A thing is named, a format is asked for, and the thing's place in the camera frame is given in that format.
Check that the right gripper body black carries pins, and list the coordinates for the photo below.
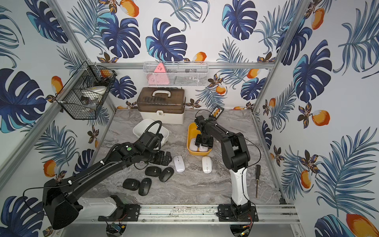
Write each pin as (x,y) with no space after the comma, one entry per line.
(205,140)

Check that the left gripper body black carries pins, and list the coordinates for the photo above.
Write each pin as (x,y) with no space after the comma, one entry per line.
(161,157)

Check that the white mouse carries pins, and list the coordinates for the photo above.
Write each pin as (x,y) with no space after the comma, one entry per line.
(179,163)
(202,148)
(192,145)
(206,164)

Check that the yellow storage tray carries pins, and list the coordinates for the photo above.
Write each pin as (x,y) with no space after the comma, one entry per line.
(192,133)

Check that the black mouse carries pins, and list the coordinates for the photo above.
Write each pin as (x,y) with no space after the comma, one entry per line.
(145,186)
(153,171)
(166,174)
(131,184)

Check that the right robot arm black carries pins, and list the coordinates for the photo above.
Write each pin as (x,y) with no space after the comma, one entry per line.
(235,154)

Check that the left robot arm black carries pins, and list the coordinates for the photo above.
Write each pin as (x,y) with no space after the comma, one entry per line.
(61,199)

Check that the white storage tray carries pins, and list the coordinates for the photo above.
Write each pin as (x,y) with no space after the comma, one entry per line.
(140,128)

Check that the brown lid storage case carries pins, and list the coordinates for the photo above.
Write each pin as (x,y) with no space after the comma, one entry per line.
(165,104)

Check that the small black phone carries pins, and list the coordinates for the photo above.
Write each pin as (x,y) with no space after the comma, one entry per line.
(217,111)

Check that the pink triangle card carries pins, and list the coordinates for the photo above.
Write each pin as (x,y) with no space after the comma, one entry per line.
(159,76)

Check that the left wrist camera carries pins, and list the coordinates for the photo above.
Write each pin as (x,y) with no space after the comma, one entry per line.
(151,140)

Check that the screwdriver with dark handle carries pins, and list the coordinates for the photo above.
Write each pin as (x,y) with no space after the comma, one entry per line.
(257,174)

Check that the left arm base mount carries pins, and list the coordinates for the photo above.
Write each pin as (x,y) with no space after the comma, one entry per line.
(122,213)

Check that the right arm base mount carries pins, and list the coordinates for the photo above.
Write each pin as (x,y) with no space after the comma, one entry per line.
(237,213)

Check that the clear wall shelf basket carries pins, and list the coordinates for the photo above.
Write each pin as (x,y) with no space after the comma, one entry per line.
(181,74)

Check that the black wire basket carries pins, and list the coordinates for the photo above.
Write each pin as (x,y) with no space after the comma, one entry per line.
(84,95)

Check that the aluminium front rail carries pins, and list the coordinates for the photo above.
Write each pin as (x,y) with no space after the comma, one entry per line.
(206,214)

